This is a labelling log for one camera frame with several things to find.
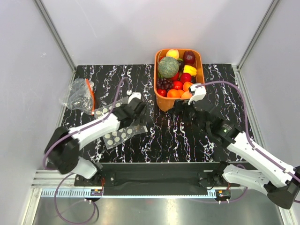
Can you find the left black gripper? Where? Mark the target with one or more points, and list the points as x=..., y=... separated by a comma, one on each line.
x=123, y=106

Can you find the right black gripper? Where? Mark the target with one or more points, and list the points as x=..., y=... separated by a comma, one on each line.
x=181, y=106

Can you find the polka dot zip bag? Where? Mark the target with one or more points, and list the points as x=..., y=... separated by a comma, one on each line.
x=116, y=138

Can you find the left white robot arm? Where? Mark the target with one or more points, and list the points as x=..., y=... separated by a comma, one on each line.
x=65, y=144

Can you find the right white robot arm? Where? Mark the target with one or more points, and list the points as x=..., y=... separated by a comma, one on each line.
x=272, y=177

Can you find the crumpled orange zip bag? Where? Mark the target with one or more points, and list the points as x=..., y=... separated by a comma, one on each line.
x=80, y=96

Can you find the pink orange peach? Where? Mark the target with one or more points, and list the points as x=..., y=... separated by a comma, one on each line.
x=186, y=95

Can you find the orange bell pepper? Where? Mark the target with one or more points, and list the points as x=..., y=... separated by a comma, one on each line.
x=186, y=86

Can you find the orange tangerine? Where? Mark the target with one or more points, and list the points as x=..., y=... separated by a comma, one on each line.
x=173, y=93

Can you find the red tomato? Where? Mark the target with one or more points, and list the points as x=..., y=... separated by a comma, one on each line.
x=177, y=85

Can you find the orange plastic basket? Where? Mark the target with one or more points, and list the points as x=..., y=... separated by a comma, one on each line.
x=166, y=103

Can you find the red pomegranate fruit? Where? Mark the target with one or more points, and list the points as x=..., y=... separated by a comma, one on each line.
x=186, y=77

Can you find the small red cherry fruit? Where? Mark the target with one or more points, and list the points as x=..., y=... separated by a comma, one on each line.
x=162, y=92

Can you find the purple grape bunch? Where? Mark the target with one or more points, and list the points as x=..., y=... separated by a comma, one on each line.
x=164, y=84

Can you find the yellow bell pepper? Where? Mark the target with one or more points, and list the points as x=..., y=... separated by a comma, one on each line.
x=190, y=70

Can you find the dark purple plum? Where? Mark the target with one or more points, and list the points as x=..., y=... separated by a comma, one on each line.
x=181, y=64

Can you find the green netted melon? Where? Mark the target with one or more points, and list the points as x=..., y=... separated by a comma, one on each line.
x=168, y=67

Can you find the dark red apple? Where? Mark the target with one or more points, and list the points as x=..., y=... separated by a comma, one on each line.
x=189, y=58

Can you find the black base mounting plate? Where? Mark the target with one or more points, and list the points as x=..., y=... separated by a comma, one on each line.
x=150, y=179

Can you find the yellow red peach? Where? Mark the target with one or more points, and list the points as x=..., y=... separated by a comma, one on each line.
x=174, y=53

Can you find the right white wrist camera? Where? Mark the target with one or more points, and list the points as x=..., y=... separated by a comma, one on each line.
x=198, y=92

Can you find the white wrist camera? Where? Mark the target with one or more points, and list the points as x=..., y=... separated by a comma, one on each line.
x=134, y=95
x=198, y=92

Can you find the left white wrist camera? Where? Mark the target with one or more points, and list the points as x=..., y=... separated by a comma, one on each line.
x=134, y=95

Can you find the white slotted cable duct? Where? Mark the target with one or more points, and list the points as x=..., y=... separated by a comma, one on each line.
x=75, y=193

